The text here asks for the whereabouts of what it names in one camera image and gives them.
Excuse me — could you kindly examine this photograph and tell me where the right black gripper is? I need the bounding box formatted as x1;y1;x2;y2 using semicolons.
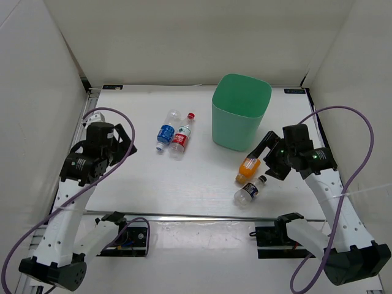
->
247;131;295;181

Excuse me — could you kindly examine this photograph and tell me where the orange juice bottle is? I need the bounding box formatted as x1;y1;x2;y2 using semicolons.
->
235;157;260;184

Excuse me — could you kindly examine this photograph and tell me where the blue label plastic bottle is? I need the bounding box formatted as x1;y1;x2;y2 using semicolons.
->
156;110;181;152

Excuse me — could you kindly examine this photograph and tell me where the small dark label bottle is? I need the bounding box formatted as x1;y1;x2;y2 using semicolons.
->
233;175;267;206

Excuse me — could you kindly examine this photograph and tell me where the red label plastic bottle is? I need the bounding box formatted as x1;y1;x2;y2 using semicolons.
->
169;113;195;159

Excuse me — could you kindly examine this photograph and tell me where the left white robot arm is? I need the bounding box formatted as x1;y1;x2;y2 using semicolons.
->
19;120;137;292

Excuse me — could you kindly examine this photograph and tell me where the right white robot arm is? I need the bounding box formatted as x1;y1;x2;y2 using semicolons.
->
250;124;391;285

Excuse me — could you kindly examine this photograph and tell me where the green plastic bin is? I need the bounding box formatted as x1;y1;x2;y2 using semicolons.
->
212;73;272;151

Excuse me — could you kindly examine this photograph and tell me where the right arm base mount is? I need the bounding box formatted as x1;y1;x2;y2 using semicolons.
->
249;213;309;259

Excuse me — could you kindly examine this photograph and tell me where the aluminium rail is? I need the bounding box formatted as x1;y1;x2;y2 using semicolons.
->
82;209;327;222

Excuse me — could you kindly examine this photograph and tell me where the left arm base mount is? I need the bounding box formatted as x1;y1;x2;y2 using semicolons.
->
95;211;151;257

